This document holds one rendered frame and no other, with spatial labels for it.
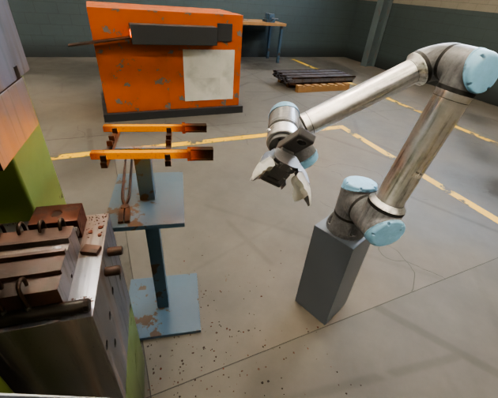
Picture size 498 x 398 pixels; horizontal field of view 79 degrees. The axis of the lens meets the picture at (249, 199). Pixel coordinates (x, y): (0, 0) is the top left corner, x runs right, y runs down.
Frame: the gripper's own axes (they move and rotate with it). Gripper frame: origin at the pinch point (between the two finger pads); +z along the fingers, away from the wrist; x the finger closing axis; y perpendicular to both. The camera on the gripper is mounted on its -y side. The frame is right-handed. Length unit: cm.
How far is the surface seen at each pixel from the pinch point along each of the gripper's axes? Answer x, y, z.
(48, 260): 41, 34, 17
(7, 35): 59, -2, -4
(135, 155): 37, 39, -29
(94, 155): 49, 43, -26
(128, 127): 46, 48, -50
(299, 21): -133, 184, -880
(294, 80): -115, 178, -500
